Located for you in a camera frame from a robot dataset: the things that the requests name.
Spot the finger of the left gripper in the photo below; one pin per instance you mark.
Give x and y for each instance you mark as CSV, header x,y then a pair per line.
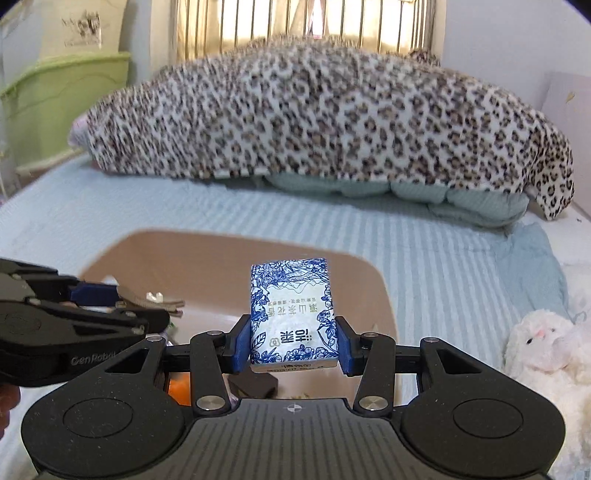
x,y
92,322
21,281

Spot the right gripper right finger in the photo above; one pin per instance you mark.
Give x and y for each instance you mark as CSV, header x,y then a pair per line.
x,y
372,357

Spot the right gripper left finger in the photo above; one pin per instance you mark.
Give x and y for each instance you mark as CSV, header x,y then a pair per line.
x,y
213,354

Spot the beige hair claw clip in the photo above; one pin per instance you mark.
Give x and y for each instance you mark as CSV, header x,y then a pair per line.
x,y
174,307

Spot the orange knit cloth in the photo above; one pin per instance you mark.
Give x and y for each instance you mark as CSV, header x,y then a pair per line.
x,y
179,388

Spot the black square bottle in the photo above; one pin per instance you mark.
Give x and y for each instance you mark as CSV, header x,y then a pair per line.
x,y
249,384

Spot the blue white tissue pack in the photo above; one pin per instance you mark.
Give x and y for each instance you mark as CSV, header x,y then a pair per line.
x,y
292,316

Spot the beige plastic storage basket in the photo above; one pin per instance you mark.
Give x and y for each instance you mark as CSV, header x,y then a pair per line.
x,y
211,273

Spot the light blue striped bedsheet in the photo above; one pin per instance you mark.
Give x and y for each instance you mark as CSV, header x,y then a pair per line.
x,y
466,284

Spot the white plush bunny toy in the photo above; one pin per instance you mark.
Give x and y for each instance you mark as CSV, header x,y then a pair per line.
x,y
551,355

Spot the green plastic drawer cabinet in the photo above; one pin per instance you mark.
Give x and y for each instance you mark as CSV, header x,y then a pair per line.
x,y
40,106

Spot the teal quilted comforter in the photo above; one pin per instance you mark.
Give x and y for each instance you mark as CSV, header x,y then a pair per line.
x,y
486,209

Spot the leopard print blanket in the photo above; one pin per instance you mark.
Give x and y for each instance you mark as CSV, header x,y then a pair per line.
x,y
329,109

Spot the window with metal bars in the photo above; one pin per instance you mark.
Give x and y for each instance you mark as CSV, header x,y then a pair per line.
x,y
201,28

